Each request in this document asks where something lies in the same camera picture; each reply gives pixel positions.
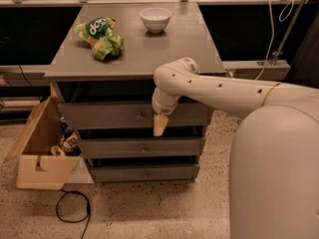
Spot grey bottom drawer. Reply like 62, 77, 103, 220
90, 163, 199, 182

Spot green chip bag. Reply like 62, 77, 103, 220
73, 17, 124, 61

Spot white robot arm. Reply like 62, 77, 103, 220
152, 58, 319, 239

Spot white hanging cable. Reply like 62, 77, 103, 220
254, 0, 295, 82

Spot grey middle drawer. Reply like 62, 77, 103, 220
79, 136, 205, 158

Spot open cardboard box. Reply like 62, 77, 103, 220
4, 99, 82, 190

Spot grey drawer cabinet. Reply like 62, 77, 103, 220
46, 3, 224, 183

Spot metal diagonal pole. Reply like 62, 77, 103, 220
268, 0, 309, 66

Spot grey drawer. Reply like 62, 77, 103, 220
59, 103, 211, 129
90, 163, 199, 182
79, 136, 205, 158

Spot white ceramic bowl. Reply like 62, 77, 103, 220
140, 7, 171, 33

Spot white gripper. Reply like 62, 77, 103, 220
152, 88, 180, 136

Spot grey top drawer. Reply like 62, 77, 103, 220
59, 103, 211, 129

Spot items inside cardboard box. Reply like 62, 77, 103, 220
50, 117, 82, 156

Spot grey metal rail beam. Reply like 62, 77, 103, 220
223, 60, 290, 82

